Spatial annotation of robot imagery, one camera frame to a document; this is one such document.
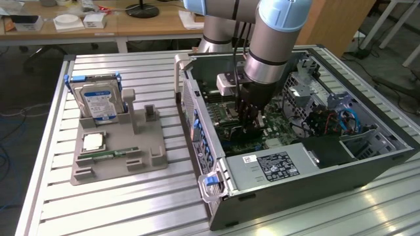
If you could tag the hard disk in blue carrier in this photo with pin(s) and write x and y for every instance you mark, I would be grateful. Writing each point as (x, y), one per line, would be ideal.
(96, 105)

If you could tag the white table frame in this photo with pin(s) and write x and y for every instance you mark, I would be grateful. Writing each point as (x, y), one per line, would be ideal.
(389, 22)

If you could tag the white paper stack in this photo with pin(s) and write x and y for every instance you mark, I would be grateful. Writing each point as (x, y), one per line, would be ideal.
(189, 22)

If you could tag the silver CPU chip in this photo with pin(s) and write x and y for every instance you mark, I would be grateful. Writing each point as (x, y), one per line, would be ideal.
(93, 142)

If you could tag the green motherboard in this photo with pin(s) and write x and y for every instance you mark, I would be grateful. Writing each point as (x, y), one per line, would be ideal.
(281, 127)

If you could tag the black round stand base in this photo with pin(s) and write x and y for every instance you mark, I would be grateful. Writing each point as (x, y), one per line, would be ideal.
(142, 11)

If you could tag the metal disk bay cage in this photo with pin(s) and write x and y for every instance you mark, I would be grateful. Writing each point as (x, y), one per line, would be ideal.
(301, 96)

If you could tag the black open PC case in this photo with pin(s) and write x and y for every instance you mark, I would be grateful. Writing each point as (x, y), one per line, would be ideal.
(294, 196)

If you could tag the white box with dark top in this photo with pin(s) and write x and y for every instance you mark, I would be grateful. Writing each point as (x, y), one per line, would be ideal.
(28, 23)

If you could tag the black RAM stick with labels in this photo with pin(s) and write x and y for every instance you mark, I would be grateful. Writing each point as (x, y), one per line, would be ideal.
(228, 125)

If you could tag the blue case latch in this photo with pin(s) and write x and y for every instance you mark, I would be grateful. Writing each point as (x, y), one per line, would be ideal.
(210, 179)

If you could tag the grey plastic parts rack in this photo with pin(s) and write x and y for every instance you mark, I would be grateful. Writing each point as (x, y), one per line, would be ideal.
(117, 142)

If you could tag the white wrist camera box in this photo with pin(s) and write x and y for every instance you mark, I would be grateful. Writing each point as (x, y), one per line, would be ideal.
(225, 84)

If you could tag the green RAM stick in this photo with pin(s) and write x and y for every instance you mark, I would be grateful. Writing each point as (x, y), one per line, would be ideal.
(106, 154)

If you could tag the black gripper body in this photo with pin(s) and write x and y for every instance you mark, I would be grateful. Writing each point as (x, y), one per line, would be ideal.
(257, 94)

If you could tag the graphics card with metal bracket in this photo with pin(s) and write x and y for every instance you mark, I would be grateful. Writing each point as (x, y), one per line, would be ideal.
(236, 135)

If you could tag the CPU socket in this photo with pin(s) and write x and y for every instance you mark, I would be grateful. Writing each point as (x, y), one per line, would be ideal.
(230, 111)

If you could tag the small white cardboard box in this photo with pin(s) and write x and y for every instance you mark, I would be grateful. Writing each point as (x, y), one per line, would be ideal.
(94, 21)

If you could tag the wooden cabinet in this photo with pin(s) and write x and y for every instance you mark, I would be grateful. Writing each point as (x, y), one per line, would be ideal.
(334, 24)

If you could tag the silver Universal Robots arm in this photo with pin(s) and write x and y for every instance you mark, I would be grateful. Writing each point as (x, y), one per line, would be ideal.
(268, 49)

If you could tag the white round part on base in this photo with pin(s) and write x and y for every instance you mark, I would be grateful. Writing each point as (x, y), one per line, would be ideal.
(68, 22)

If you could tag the black chair base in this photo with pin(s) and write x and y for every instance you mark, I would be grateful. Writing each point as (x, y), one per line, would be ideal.
(42, 52)

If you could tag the grey power supply unit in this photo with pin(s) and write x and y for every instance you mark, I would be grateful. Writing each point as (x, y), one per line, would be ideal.
(242, 172)

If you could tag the wooden desk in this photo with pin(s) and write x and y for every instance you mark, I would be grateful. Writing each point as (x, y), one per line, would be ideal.
(146, 24)

